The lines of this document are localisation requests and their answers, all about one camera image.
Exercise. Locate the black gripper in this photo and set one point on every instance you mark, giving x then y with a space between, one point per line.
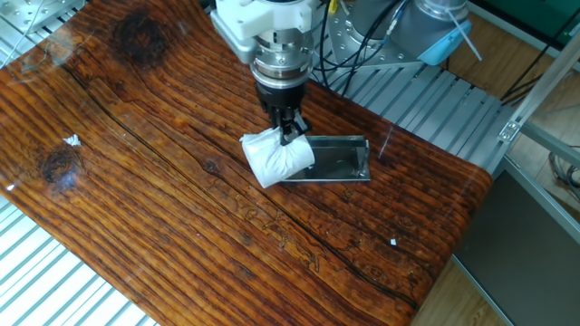
281 95

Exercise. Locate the white paper roll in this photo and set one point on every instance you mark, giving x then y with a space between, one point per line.
276 160

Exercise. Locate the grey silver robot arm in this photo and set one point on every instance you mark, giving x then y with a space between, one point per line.
281 59

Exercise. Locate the flat metal plate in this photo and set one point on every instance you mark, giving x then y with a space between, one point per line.
337 160

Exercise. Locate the yellow clip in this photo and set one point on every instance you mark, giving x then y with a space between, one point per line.
333 5

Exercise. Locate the wood-grain table mat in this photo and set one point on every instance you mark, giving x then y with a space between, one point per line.
181 204

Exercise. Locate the white zip tie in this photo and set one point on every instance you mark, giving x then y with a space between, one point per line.
465 35

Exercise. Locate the crumpled white paper scrap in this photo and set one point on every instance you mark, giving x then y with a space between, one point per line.
71 140

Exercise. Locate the dark grey panel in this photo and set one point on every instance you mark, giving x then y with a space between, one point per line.
521 253

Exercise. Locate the perforated silver metal plate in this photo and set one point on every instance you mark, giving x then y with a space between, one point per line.
27 11

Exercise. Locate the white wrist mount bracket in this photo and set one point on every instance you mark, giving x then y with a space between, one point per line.
254 18

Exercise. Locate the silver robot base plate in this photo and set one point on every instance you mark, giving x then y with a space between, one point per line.
399 56

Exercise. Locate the silver corner bracket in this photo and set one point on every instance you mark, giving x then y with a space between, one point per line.
509 131

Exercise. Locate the aluminium frame post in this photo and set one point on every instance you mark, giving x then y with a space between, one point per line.
544 86

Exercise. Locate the horizontal aluminium frame beam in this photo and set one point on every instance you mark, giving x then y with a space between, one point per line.
553 145

